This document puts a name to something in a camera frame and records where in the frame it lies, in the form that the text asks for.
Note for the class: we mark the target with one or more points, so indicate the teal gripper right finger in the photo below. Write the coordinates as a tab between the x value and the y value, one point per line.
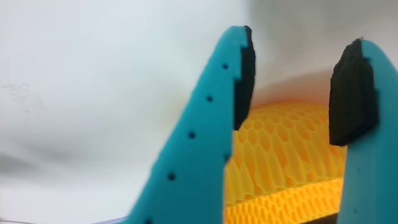
373	155

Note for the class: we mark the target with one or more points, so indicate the black box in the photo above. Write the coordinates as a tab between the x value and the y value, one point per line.
323	219

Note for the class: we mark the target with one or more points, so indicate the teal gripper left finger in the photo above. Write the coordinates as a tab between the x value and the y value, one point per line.
192	171

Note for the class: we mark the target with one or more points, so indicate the yellow honeycomb basket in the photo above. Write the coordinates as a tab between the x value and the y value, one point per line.
280	155

